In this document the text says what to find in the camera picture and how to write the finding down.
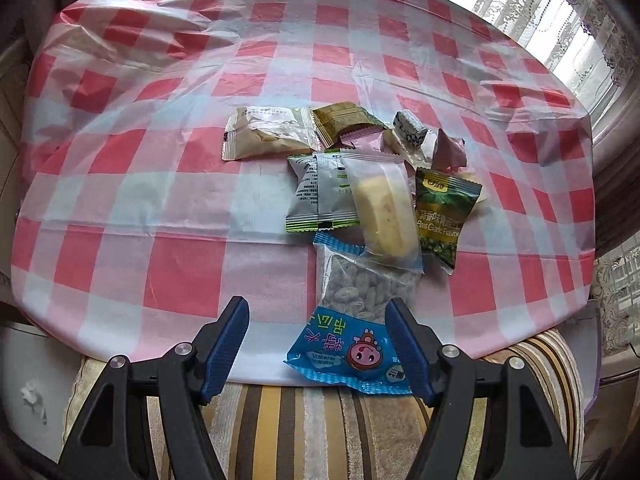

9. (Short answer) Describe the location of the blue pig nut pack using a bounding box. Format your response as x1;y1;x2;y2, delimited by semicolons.
284;232;419;396

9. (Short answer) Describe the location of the purple white storage box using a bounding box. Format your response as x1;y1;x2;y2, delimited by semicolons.
559;299;603;414

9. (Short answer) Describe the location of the green pea snack pack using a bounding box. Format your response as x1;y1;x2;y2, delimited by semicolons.
414;168;482;275

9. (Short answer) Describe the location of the small white blue candy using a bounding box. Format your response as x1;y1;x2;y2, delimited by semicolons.
393;110;428;148

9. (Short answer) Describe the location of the pink wrapper snack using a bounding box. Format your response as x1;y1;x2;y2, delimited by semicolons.
338;126;395;155
432;129;468;171

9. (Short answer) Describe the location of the striped towel cushion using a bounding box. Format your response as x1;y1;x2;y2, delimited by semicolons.
62;327;586;480

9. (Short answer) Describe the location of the lace sheer curtain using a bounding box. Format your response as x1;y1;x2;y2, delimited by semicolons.
472;0;638;119

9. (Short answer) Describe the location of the red white checkered tablecloth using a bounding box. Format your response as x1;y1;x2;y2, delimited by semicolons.
11;0;594;382

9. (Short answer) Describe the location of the grey white green-edged pack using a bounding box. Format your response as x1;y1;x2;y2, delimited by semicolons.
285;150;359;233

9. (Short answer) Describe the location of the yellow cake clear wrapper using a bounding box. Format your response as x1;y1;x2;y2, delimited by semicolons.
341;150;423;273

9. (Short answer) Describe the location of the pink curtain right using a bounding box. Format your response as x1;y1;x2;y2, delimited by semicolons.
593;70;639;258

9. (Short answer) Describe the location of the cream nut pack large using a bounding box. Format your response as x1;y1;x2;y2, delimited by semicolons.
221;106;323;162

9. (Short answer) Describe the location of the cream macadamia nut pack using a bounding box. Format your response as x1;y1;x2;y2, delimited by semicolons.
383;129;437;168

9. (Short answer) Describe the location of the olive gold snack pack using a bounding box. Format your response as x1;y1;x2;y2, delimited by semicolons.
311;101;386;148

